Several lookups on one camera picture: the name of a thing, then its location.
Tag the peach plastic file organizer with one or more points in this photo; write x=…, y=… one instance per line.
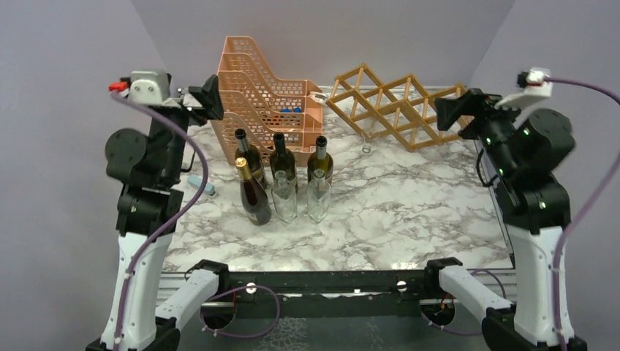
x=255, y=100

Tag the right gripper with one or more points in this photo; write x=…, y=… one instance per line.
x=448, y=110

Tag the light blue eraser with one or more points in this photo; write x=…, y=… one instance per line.
x=196, y=182

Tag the red bottle gold cap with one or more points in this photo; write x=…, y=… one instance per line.
x=253, y=197

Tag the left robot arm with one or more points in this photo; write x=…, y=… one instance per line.
x=149, y=166

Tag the dark green wine bottle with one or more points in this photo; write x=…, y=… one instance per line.
x=283, y=159

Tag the green bottle silver cap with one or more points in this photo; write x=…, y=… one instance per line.
x=320, y=159

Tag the wooden wine rack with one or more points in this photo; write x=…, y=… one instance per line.
x=402, y=108

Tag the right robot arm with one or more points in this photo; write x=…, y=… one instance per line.
x=535, y=210

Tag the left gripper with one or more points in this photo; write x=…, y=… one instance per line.
x=208, y=95

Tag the dark bottle brown label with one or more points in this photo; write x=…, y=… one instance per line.
x=252, y=155

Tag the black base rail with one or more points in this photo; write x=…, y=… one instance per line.
x=318, y=294

